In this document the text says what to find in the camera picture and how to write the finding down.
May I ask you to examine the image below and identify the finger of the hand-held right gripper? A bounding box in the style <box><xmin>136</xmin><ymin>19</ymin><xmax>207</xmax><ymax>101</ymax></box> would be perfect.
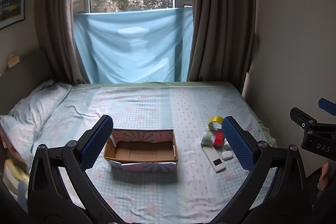
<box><xmin>318</xmin><ymin>98</ymin><xmax>336</xmax><ymax>117</ymax></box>
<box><xmin>290</xmin><ymin>107</ymin><xmax>319</xmax><ymax>133</ymax></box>

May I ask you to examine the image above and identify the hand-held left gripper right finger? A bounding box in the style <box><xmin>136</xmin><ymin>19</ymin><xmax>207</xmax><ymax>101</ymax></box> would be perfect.
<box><xmin>217</xmin><ymin>115</ymin><xmax>308</xmax><ymax>223</ymax></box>

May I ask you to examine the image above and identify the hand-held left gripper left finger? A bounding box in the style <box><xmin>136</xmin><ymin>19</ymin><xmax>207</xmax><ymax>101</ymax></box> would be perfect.
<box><xmin>28</xmin><ymin>114</ymin><xmax>124</xmax><ymax>224</ymax></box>

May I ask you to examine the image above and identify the red small packet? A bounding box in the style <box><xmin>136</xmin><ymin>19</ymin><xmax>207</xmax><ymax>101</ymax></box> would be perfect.
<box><xmin>212</xmin><ymin>130</ymin><xmax>225</xmax><ymax>148</ymax></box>

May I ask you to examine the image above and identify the white remote control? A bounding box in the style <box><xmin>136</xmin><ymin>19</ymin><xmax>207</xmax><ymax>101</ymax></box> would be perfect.
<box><xmin>202</xmin><ymin>147</ymin><xmax>227</xmax><ymax>173</ymax></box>

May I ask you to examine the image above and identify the yellow tape roll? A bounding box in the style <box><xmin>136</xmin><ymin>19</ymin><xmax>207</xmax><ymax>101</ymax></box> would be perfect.
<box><xmin>208</xmin><ymin>115</ymin><xmax>224</xmax><ymax>132</ymax></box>

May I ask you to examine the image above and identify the cardboard box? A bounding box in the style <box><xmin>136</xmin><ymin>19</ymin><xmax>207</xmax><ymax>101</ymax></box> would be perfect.
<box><xmin>104</xmin><ymin>129</ymin><xmax>179</xmax><ymax>173</ymax></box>

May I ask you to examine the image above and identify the person's right hand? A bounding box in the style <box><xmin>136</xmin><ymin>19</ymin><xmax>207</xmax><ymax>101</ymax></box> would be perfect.
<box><xmin>316</xmin><ymin>160</ymin><xmax>330</xmax><ymax>189</ymax></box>

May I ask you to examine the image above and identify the light green blanket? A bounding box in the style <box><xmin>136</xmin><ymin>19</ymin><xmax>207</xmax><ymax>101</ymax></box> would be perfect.
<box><xmin>258</xmin><ymin>120</ymin><xmax>278</xmax><ymax>149</ymax></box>

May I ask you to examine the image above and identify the light blue patterned pillow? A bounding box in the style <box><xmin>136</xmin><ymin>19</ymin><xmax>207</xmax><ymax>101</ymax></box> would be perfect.
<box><xmin>0</xmin><ymin>79</ymin><xmax>73</xmax><ymax>170</ymax></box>

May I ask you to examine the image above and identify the blue checked bed sheet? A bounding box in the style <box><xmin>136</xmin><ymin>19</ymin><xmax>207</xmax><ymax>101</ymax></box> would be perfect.
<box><xmin>26</xmin><ymin>82</ymin><xmax>277</xmax><ymax>224</ymax></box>

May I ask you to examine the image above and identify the light blue hanging cloth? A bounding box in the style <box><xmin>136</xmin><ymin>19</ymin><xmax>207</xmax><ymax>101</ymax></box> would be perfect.
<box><xmin>73</xmin><ymin>7</ymin><xmax>195</xmax><ymax>83</ymax></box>

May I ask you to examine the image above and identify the yellow folded bedding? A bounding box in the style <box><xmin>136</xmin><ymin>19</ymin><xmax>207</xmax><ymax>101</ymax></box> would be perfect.
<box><xmin>2</xmin><ymin>158</ymin><xmax>30</xmax><ymax>205</ymax></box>

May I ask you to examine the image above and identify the grey padded headboard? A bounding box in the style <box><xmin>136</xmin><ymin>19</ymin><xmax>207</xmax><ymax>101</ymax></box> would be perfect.
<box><xmin>0</xmin><ymin>49</ymin><xmax>53</xmax><ymax>120</ymax></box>

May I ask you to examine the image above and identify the small beige block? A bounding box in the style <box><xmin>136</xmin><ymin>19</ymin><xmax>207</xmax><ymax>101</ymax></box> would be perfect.
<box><xmin>7</xmin><ymin>54</ymin><xmax>21</xmax><ymax>68</ymax></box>

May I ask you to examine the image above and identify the grey-brown curtain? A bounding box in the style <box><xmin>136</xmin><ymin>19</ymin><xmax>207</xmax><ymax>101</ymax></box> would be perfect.
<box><xmin>34</xmin><ymin>0</ymin><xmax>93</xmax><ymax>84</ymax></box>
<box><xmin>187</xmin><ymin>0</ymin><xmax>259</xmax><ymax>91</ymax></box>

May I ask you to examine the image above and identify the framed wall picture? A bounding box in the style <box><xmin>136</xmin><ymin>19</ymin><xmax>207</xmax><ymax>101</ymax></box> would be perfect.
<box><xmin>0</xmin><ymin>0</ymin><xmax>28</xmax><ymax>30</ymax></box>

